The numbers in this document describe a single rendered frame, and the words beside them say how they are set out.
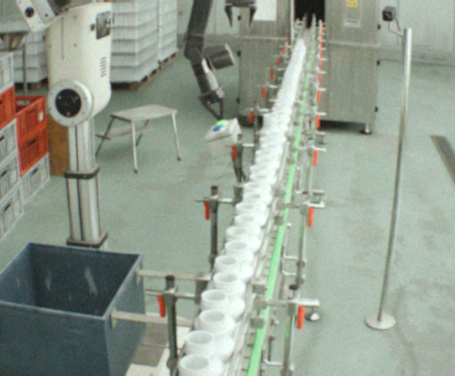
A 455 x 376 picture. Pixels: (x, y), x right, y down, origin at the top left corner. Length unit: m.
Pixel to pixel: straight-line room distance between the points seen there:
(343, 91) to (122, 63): 3.04
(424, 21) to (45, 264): 10.57
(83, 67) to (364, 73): 4.42
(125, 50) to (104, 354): 6.89
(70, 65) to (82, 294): 0.75
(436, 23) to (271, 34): 6.09
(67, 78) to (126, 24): 5.98
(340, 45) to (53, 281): 4.78
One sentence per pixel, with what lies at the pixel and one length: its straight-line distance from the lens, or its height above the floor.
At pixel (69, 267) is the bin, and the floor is 0.89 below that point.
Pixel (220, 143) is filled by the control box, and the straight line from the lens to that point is 1.96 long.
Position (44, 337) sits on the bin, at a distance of 1.40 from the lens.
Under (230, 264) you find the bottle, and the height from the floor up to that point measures 1.15.
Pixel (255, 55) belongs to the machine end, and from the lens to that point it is 6.20.
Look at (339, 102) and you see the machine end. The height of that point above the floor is 0.30.
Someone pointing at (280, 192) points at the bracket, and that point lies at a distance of 1.49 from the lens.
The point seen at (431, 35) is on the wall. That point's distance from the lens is 11.83.
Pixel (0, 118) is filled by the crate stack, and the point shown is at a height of 0.73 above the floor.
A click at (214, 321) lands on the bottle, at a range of 0.92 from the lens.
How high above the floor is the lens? 1.63
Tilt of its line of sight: 20 degrees down
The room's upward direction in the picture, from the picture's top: 1 degrees clockwise
